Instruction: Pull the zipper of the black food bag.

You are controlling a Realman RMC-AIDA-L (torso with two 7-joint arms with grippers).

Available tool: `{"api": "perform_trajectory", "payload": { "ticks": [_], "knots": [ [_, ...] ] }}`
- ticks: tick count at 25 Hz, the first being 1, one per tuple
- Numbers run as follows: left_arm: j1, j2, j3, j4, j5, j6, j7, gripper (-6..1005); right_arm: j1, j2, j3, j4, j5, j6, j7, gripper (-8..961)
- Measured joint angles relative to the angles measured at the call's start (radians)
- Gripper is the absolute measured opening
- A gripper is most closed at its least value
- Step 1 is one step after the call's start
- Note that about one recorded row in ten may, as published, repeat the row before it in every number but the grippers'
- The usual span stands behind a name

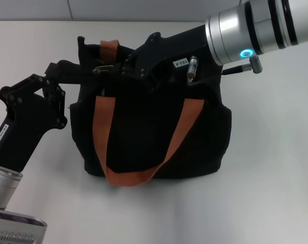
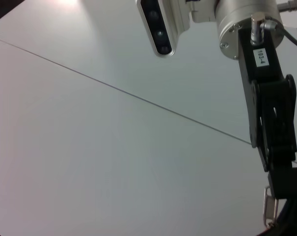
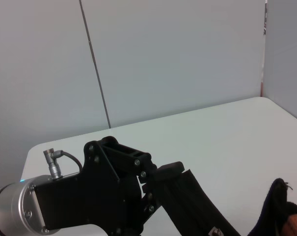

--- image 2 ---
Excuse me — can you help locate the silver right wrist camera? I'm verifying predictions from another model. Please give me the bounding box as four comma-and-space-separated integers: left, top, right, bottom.
135, 0, 219, 58

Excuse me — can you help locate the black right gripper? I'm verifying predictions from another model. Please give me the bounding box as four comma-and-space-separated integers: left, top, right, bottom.
237, 26, 297, 173

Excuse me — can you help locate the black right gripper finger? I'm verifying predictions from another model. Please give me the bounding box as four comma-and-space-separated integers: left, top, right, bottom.
267, 156, 297, 200

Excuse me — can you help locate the right gripper cable with connectors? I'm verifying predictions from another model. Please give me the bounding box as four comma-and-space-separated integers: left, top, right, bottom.
250, 0, 297, 52

